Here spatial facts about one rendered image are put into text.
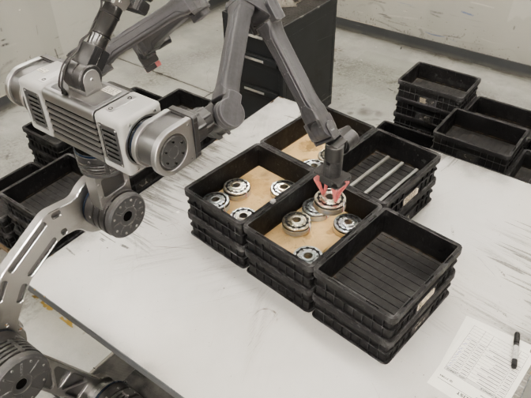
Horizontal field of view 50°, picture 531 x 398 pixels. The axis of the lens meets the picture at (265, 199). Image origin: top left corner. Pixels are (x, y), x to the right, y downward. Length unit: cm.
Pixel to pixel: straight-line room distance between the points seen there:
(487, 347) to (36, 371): 133
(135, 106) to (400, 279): 101
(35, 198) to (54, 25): 225
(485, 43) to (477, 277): 324
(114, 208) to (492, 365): 122
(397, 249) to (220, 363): 70
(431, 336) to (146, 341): 91
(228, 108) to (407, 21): 401
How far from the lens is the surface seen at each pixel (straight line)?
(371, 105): 442
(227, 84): 150
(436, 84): 373
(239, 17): 163
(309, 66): 374
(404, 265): 195
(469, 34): 517
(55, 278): 220
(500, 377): 191
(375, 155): 242
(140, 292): 206
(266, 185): 223
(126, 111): 138
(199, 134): 140
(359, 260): 194
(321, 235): 201
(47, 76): 160
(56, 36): 497
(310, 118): 168
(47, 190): 298
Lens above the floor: 221
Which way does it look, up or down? 40 degrees down
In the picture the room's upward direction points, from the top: 2 degrees counter-clockwise
